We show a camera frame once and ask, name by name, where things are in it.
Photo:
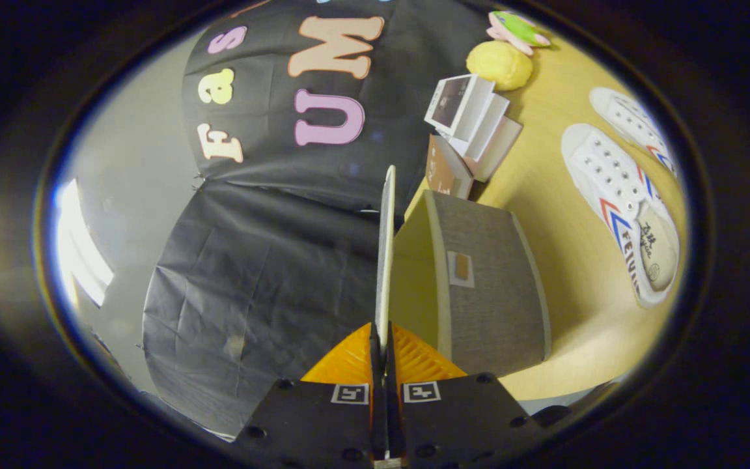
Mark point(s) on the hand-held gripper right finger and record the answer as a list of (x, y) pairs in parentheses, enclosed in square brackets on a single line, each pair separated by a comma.
[(459, 417)]

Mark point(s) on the white canvas shoe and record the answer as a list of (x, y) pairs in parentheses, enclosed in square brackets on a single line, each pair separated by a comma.
[(612, 189), (632, 120)]

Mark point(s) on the pink and green plush toy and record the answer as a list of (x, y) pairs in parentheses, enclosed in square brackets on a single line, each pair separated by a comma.
[(518, 29)]

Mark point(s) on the brown cover book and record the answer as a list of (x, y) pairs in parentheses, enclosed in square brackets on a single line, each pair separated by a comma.
[(443, 169)]

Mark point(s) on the grey fabric storage box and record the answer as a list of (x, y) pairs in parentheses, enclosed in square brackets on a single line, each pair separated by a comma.
[(486, 293)]

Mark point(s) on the yellow round plush toy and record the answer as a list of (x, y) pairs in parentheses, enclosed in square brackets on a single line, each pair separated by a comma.
[(499, 65)]

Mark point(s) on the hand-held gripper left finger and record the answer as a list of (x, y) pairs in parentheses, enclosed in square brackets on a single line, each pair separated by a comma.
[(323, 417)]

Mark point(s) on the black backdrop cloth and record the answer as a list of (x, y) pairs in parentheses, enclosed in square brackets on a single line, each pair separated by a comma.
[(251, 260)]

